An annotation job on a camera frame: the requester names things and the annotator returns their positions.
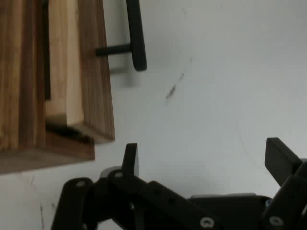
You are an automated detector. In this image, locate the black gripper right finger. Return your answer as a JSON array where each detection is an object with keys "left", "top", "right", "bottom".
[{"left": 260, "top": 137, "right": 307, "bottom": 230}]

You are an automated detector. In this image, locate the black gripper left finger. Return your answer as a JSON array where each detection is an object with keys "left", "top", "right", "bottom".
[{"left": 49, "top": 143, "right": 224, "bottom": 230}]

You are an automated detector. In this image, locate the black bar drawer handle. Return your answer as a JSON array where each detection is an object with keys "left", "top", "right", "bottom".
[{"left": 95, "top": 0, "right": 148, "bottom": 72}]

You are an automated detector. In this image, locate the wooden drawer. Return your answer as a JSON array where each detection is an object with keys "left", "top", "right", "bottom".
[{"left": 45, "top": 0, "right": 116, "bottom": 145}]

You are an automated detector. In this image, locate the dark wooden cabinet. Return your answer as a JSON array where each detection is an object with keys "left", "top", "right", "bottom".
[{"left": 0, "top": 0, "right": 95, "bottom": 176}]

